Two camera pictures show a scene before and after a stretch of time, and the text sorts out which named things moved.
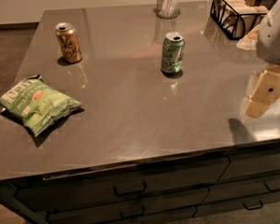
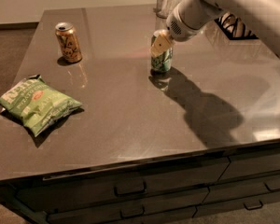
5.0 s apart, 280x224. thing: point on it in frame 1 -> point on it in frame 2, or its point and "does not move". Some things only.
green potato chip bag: [35, 104] does not move
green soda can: [173, 52] -> [163, 62]
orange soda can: [67, 37] does not move
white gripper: [274, 36] -> [181, 29]
